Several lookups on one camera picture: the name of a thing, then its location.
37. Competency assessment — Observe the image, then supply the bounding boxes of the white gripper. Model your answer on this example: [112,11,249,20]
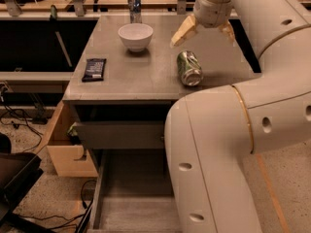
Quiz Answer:
[171,0,235,47]

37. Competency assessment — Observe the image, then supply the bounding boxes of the green soda can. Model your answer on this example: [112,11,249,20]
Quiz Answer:
[177,50,203,86]

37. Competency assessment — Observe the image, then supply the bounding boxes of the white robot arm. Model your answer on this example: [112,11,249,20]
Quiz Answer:
[164,0,311,233]

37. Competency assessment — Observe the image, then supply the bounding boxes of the tall silver can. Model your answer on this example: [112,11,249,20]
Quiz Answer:
[127,0,142,23]

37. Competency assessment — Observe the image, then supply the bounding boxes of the white ceramic bowl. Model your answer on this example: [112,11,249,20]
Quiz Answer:
[119,23,154,52]

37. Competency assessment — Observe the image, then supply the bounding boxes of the grey wooden cabinet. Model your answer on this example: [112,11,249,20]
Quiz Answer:
[64,15,262,233]

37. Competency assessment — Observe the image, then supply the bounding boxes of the dark blue snack packet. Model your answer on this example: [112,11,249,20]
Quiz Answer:
[82,58,106,83]

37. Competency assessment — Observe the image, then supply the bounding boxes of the upper grey drawer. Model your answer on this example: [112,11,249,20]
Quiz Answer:
[74,121,164,150]

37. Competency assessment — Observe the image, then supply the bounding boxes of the lower open grey drawer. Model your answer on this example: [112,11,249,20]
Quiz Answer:
[87,150,182,233]

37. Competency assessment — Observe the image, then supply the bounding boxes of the black equipment at left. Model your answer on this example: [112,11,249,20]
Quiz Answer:
[0,133,43,223]

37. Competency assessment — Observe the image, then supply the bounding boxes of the metal rail frame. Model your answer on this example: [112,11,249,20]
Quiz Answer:
[0,0,311,21]

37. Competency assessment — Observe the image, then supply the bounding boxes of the green handled tool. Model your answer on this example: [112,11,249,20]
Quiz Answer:
[50,5,73,68]

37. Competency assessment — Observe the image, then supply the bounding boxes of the black floor cables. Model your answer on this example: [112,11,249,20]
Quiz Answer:
[0,83,45,153]

